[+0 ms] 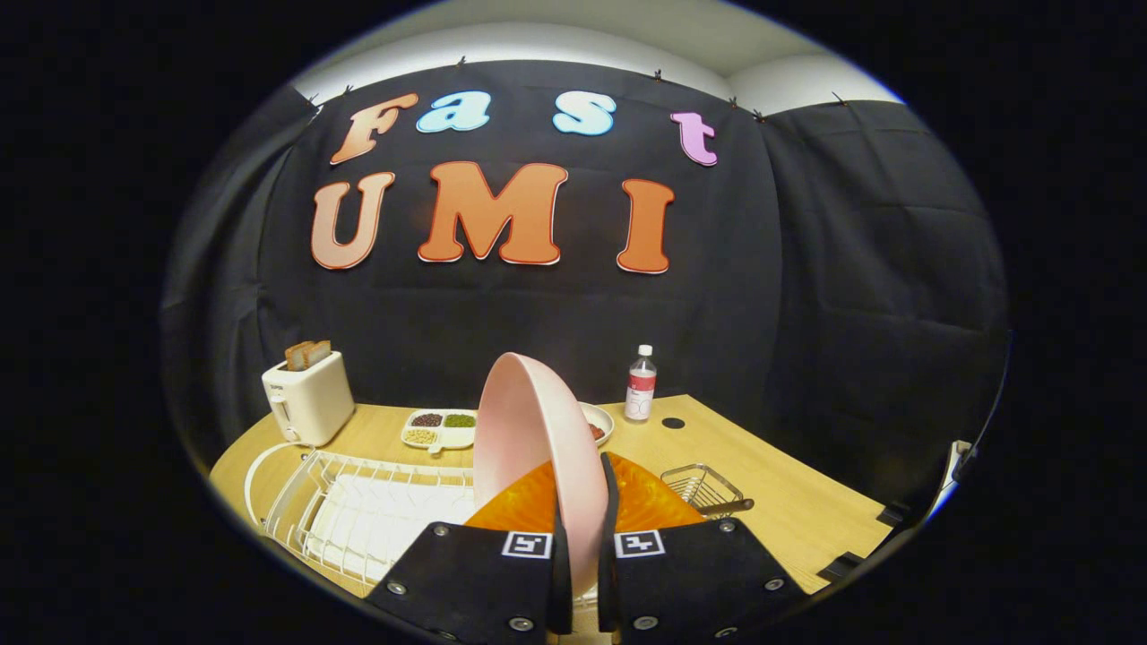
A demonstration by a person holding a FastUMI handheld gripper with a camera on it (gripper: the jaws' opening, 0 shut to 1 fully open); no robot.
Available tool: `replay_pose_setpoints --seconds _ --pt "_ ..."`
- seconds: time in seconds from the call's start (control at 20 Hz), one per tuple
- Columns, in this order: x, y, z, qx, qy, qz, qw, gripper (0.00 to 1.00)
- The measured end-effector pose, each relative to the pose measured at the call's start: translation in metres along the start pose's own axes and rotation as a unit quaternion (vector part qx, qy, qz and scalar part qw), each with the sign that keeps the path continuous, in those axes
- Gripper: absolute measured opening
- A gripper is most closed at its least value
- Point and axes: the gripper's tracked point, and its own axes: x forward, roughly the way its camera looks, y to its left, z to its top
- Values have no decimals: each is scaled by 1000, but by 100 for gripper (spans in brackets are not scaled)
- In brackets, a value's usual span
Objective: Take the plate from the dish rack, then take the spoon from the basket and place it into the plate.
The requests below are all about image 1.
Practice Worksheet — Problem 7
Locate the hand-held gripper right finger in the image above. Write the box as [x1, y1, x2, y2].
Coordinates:
[597, 451, 808, 645]

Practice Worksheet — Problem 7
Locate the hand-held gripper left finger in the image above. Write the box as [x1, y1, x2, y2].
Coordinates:
[366, 460, 575, 645]

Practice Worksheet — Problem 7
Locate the metal wire basket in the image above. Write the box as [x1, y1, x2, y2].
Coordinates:
[660, 463, 746, 520]

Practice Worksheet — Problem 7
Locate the white wire dish rack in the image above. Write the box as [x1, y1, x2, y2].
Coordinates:
[244, 442, 599, 615]

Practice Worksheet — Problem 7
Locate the pink plate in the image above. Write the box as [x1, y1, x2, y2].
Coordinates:
[472, 352, 610, 599]

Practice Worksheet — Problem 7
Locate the white divided dish with beans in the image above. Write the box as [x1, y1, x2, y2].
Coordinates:
[401, 408, 479, 452]

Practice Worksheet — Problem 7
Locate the white plate with red food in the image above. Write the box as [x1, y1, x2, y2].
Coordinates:
[578, 401, 616, 447]

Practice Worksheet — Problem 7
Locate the clear bottle with red label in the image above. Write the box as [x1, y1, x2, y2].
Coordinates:
[625, 345, 658, 423]

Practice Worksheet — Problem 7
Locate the white toaster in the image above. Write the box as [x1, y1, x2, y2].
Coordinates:
[262, 350, 356, 447]

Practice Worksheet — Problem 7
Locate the black backdrop cloth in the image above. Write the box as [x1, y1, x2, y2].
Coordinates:
[161, 61, 1012, 512]

